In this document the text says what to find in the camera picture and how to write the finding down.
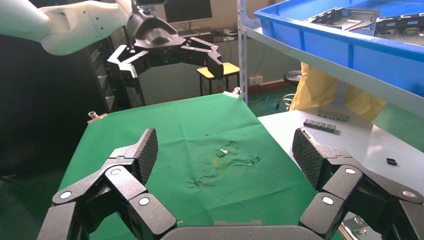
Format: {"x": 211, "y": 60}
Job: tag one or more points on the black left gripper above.
{"x": 155, "y": 36}

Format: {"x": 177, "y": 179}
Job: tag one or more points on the black stool with chrome base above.
{"x": 293, "y": 76}

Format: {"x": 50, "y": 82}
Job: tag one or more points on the blue plastic bin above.
{"x": 331, "y": 46}

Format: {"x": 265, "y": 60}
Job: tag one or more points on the metal binder clip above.
{"x": 356, "y": 228}
{"x": 236, "y": 90}
{"x": 94, "y": 116}

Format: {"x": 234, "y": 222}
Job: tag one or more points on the grey metal shelf frame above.
{"x": 298, "y": 51}

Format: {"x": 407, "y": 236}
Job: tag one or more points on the white wall socket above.
{"x": 255, "y": 80}

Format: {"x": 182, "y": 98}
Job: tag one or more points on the yellow plastic bag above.
{"x": 318, "y": 89}

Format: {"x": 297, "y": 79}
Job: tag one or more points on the black component strip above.
{"x": 320, "y": 126}

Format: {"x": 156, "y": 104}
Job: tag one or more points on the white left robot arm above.
{"x": 66, "y": 26}

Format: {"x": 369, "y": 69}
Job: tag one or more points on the small black plastic part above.
{"x": 391, "y": 161}

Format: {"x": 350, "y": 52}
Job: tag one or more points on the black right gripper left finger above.
{"x": 147, "y": 152}

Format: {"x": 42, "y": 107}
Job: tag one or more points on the silver sheet metal bracket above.
{"x": 341, "y": 20}
{"x": 402, "y": 31}

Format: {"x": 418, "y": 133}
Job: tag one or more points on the grey perforated shelf post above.
{"x": 242, "y": 66}
{"x": 340, "y": 94}

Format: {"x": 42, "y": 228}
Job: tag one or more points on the yellow top stool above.
{"x": 232, "y": 69}

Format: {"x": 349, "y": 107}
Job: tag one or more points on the green table cloth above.
{"x": 198, "y": 126}

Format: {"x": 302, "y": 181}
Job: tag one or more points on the black computer monitor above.
{"x": 187, "y": 10}

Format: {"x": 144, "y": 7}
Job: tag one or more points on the black equipment rack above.
{"x": 49, "y": 99}

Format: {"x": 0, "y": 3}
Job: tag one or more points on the grey metal connector strip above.
{"x": 333, "y": 115}

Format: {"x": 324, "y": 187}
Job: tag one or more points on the black keyboard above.
{"x": 195, "y": 32}

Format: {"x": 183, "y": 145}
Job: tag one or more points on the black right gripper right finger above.
{"x": 308, "y": 155}

